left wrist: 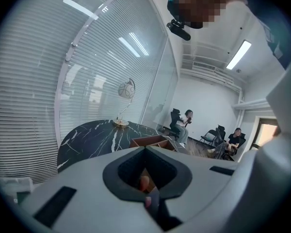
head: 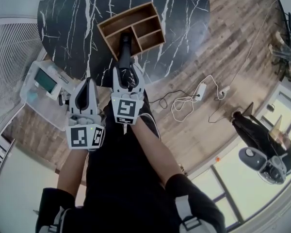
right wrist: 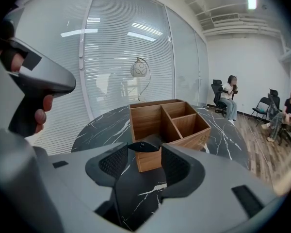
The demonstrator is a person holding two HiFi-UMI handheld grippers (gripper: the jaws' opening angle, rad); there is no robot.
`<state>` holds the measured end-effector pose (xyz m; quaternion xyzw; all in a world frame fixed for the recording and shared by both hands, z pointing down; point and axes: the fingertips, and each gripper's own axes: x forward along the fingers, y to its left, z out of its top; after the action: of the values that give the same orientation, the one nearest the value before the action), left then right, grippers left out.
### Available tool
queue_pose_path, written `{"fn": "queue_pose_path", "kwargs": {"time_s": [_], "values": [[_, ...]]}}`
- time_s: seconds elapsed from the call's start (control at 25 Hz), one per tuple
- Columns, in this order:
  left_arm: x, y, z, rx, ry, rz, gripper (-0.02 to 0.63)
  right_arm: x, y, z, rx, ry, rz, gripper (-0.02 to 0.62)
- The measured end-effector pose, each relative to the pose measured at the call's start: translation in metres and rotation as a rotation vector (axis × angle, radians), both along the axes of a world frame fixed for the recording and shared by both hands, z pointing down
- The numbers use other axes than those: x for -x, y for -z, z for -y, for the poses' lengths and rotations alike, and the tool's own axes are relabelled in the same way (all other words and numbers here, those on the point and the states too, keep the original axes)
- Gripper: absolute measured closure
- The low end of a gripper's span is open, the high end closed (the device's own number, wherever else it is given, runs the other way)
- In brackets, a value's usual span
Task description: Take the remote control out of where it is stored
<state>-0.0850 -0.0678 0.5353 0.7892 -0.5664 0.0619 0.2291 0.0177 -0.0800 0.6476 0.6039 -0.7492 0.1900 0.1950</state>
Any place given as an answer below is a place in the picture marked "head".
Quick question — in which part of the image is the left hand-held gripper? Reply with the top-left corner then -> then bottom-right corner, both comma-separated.
65,78 -> 106,151

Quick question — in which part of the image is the thin black cable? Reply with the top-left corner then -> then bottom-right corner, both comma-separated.
149,90 -> 197,109

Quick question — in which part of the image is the long thin cable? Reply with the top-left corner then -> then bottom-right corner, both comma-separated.
229,0 -> 281,88

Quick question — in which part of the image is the grey rounded device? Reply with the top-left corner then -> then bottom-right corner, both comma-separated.
239,146 -> 289,185

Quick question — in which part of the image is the person's left forearm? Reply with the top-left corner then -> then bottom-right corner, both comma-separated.
56,148 -> 91,194

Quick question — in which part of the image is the person's dark clothing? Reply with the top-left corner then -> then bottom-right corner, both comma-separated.
35,88 -> 227,233

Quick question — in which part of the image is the white power strip with cables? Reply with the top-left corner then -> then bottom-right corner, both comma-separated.
171,74 -> 220,123

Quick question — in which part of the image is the glass partition with white blinds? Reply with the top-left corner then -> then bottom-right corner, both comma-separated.
0,18 -> 46,133

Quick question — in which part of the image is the wooden compartment organizer tray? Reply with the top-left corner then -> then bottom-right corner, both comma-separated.
97,1 -> 166,62

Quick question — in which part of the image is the clear plastic bin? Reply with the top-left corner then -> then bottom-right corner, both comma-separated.
19,59 -> 76,132

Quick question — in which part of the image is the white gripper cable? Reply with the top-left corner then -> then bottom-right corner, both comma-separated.
139,112 -> 162,142

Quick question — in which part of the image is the grey harness strap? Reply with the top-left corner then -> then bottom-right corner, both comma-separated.
176,194 -> 202,231
52,204 -> 72,233

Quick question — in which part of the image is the person's right forearm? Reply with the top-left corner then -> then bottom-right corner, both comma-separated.
129,117 -> 186,188

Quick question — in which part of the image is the white box with green panel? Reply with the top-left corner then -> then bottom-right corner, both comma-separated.
33,66 -> 64,100

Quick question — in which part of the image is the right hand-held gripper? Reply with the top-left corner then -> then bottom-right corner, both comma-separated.
110,63 -> 146,125

